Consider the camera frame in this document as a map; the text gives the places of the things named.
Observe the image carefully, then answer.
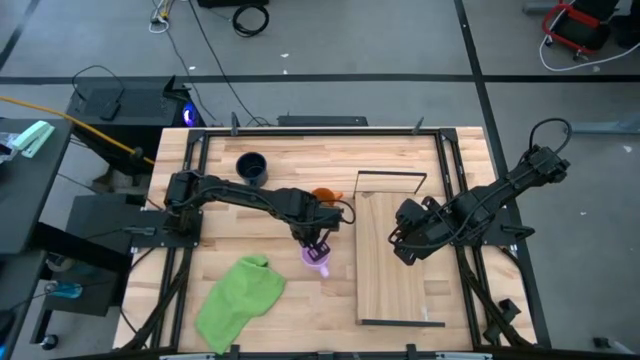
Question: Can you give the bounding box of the small black box with cable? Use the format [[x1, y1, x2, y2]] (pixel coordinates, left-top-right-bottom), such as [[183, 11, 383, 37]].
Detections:
[[71, 64, 126, 122]]

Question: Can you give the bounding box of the blue bottle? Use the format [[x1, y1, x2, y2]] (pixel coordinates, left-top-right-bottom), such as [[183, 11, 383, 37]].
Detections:
[[47, 281, 84, 300]]

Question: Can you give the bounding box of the green microfibre cloth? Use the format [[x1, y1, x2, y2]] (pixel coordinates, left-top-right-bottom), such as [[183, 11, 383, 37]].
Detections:
[[194, 255, 288, 355]]

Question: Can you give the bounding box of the long black floor cable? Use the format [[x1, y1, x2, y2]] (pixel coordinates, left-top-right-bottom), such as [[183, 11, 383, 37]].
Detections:
[[187, 0, 274, 127]]

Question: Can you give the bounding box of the black power strip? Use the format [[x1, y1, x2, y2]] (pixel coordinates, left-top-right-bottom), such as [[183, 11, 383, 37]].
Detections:
[[277, 115, 369, 128]]

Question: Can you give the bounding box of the wooden tray board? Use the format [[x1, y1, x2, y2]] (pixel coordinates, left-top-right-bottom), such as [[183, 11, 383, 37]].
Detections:
[[353, 170, 446, 329]]

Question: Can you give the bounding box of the purple mug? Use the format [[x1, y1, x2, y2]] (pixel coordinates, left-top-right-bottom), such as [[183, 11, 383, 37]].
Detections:
[[301, 244, 332, 279]]

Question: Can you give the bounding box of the red and black cart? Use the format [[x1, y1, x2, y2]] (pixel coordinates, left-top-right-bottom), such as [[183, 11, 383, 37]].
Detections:
[[542, 0, 614, 56]]

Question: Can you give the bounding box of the orange mug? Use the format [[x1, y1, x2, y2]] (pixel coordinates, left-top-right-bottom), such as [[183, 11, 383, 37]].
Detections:
[[312, 187, 345, 207]]

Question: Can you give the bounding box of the grey table foot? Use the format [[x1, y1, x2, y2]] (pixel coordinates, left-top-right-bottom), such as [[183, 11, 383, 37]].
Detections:
[[564, 112, 640, 137]]

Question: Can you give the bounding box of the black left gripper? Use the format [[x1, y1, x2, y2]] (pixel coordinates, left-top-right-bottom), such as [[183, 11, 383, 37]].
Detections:
[[289, 204, 346, 263]]

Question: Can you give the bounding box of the black desk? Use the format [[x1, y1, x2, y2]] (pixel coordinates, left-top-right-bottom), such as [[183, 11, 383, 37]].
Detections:
[[0, 117, 74, 256]]

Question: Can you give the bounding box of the black metal table frame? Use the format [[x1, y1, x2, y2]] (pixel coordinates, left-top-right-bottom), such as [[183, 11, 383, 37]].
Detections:
[[122, 127, 551, 354]]

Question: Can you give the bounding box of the black computer tower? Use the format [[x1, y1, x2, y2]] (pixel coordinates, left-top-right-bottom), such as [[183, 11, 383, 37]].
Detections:
[[67, 74, 206, 176]]

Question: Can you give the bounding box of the coiled black cable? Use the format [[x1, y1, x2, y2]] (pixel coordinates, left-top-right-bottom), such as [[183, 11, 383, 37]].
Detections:
[[232, 3, 271, 38]]

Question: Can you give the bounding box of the black mug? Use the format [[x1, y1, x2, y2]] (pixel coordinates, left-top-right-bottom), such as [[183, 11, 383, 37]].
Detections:
[[235, 151, 269, 188]]

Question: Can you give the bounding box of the white and yellow cable bundle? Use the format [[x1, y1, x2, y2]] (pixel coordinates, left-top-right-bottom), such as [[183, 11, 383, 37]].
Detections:
[[148, 0, 176, 35]]

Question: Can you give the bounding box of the mint green stapler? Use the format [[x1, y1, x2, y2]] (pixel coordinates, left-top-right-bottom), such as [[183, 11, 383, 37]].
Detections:
[[10, 120, 55, 159]]

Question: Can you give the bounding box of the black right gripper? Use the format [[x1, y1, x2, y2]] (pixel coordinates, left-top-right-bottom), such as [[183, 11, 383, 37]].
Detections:
[[388, 197, 444, 267]]

